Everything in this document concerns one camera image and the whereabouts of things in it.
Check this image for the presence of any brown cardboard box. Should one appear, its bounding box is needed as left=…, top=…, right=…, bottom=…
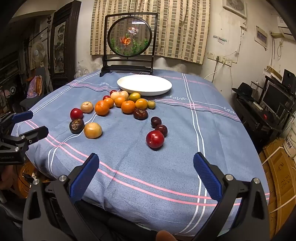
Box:
left=259, top=138, right=296, bottom=237

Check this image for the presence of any large red plum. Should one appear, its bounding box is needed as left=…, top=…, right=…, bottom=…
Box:
left=146, top=130, right=165, bottom=150

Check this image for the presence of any clear plastic bag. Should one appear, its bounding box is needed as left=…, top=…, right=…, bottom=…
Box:
left=74, top=61, right=89, bottom=78

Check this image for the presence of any dark framed painting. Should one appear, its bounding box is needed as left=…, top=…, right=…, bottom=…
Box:
left=50, top=0, right=82, bottom=80

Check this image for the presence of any black computer monitor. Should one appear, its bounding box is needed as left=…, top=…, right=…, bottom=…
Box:
left=261, top=82, right=289, bottom=116

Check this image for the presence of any white framed wall panel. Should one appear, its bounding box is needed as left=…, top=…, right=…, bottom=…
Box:
left=254, top=26, right=269, bottom=49

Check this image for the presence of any white standing fan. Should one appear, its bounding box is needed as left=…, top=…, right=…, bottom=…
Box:
left=31, top=41, right=47, bottom=63

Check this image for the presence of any white plastic bucket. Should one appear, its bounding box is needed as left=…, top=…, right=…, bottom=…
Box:
left=283, top=132, right=296, bottom=158

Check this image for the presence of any black speaker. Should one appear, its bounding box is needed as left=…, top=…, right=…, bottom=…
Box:
left=282, top=69, right=296, bottom=85

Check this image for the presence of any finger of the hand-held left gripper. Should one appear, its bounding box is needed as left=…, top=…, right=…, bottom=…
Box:
left=0, top=111, right=34, bottom=133
left=5, top=126, right=49, bottom=152

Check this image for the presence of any round goldfish screen black stand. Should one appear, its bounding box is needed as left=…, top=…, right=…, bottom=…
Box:
left=99, top=12, right=159, bottom=77

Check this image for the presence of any black hat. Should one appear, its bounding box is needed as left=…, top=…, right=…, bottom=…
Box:
left=232, top=82, right=257, bottom=100

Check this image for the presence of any dark red plum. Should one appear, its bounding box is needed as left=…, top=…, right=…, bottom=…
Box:
left=154, top=124, right=168, bottom=138

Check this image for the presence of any blue striped tablecloth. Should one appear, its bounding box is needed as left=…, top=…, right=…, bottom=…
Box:
left=17, top=70, right=271, bottom=237

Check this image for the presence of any dark purple plum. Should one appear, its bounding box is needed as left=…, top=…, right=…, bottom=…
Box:
left=150, top=116, right=162, bottom=128

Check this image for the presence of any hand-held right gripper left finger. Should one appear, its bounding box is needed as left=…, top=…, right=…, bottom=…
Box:
left=22, top=153, right=100, bottom=241

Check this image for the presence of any white air conditioner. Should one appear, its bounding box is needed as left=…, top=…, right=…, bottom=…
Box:
left=276, top=15, right=296, bottom=39

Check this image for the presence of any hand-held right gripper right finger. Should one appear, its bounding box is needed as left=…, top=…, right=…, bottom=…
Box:
left=193, top=152, right=271, bottom=241

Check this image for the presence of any red apple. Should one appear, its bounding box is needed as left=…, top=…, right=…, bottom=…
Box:
left=70, top=108, right=84, bottom=121

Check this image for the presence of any white round plate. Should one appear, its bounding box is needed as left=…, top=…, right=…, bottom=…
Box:
left=117, top=74, right=173, bottom=96

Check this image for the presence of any white wall vent fan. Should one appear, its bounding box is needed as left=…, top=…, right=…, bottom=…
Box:
left=222, top=0, right=247, bottom=19

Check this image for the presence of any black equipment desk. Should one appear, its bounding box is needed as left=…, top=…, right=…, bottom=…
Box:
left=233, top=93, right=289, bottom=149

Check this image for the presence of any beige checked curtain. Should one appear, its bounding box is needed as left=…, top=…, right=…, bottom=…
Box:
left=90, top=0, right=211, bottom=65

